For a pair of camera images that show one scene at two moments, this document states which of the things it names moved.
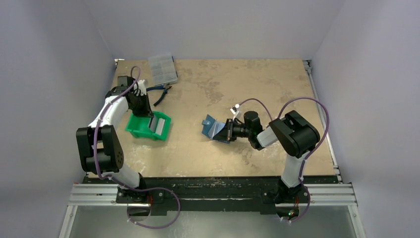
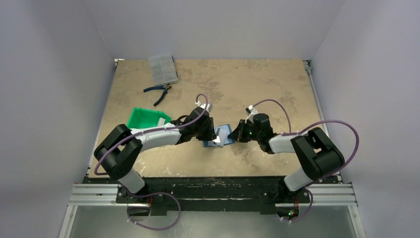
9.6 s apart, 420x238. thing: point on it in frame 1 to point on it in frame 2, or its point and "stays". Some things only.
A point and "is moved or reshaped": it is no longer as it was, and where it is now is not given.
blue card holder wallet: [211, 127] is moved or reshaped
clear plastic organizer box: [163, 70] stays
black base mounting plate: [214, 195] stays
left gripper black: [146, 111] to [210, 135]
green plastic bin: [139, 126] stays
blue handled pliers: [165, 87] stays
